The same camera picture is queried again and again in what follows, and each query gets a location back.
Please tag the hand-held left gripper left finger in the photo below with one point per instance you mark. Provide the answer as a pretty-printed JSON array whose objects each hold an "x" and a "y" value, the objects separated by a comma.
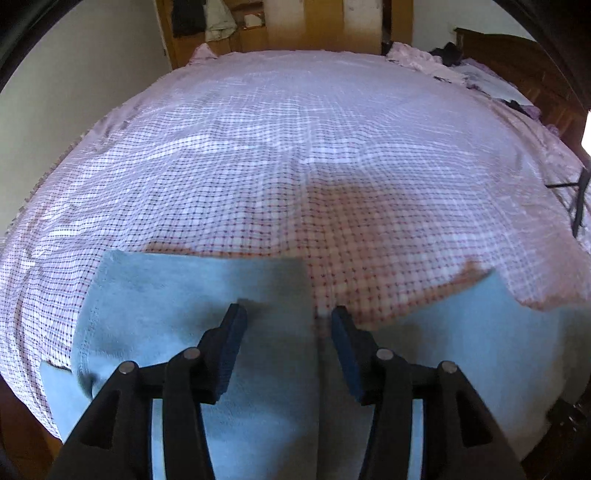
[{"x": 234, "y": 347}]

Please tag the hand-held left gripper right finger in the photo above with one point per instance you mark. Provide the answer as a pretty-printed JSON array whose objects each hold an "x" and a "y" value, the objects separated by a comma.
[{"x": 342, "y": 347}]

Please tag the light blue towel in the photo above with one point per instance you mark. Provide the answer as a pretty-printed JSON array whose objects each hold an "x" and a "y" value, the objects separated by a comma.
[{"x": 277, "y": 415}]

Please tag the pink checked bed sheet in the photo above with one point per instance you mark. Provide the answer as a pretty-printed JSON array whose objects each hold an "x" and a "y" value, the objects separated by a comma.
[{"x": 277, "y": 161}]

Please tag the crumpled pink quilt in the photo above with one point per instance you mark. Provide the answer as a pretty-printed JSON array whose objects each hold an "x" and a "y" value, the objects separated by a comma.
[{"x": 411, "y": 57}]

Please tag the purple cloth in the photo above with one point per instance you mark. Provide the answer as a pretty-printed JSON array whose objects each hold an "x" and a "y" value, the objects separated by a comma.
[{"x": 489, "y": 81}]

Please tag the black clothing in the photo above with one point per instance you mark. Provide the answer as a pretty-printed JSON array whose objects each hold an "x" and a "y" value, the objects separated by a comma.
[{"x": 449, "y": 53}]

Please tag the wooden wardrobe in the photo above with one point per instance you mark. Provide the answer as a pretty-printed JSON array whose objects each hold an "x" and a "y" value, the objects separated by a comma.
[{"x": 323, "y": 23}]

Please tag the white box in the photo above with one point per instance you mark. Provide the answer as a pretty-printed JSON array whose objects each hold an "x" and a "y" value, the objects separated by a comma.
[{"x": 253, "y": 21}]

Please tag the pale hanging garment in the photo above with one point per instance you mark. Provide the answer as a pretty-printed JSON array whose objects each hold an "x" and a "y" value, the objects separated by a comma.
[{"x": 220, "y": 18}]

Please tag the wooden bed headboard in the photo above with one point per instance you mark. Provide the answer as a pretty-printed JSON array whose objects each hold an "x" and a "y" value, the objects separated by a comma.
[{"x": 512, "y": 62}]

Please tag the dark hanging garment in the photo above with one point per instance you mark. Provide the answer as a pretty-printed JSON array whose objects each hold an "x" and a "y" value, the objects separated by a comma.
[{"x": 187, "y": 16}]

